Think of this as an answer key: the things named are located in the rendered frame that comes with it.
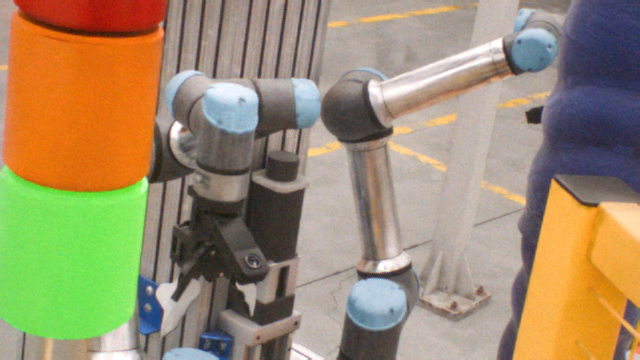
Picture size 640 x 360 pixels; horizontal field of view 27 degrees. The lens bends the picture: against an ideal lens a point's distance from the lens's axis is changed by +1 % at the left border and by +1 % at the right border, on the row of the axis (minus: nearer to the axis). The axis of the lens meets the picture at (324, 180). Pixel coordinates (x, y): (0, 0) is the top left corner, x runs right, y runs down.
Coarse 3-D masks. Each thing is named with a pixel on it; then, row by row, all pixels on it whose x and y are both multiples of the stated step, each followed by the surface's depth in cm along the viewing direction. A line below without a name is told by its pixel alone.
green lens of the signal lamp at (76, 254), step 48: (0, 192) 46; (48, 192) 44; (96, 192) 45; (144, 192) 46; (0, 240) 46; (48, 240) 45; (96, 240) 45; (0, 288) 46; (48, 288) 45; (96, 288) 46; (48, 336) 46; (96, 336) 47
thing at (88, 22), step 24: (24, 0) 43; (48, 0) 42; (72, 0) 42; (96, 0) 42; (120, 0) 42; (144, 0) 43; (72, 24) 42; (96, 24) 42; (120, 24) 42; (144, 24) 43
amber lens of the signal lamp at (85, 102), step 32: (32, 32) 43; (64, 32) 42; (96, 32) 43; (128, 32) 44; (160, 32) 45; (32, 64) 43; (64, 64) 42; (96, 64) 43; (128, 64) 43; (160, 64) 45; (32, 96) 43; (64, 96) 43; (96, 96) 43; (128, 96) 44; (32, 128) 44; (64, 128) 43; (96, 128) 43; (128, 128) 44; (32, 160) 44; (64, 160) 44; (96, 160) 44; (128, 160) 45
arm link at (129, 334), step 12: (156, 132) 223; (156, 144) 222; (156, 156) 222; (156, 168) 223; (156, 180) 226; (132, 324) 222; (108, 336) 220; (120, 336) 220; (132, 336) 222; (96, 348) 221; (108, 348) 220; (120, 348) 220; (132, 348) 222
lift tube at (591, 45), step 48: (576, 0) 203; (624, 0) 195; (576, 48) 201; (624, 48) 195; (576, 96) 202; (624, 96) 198; (576, 144) 204; (624, 144) 200; (528, 192) 214; (528, 240) 212
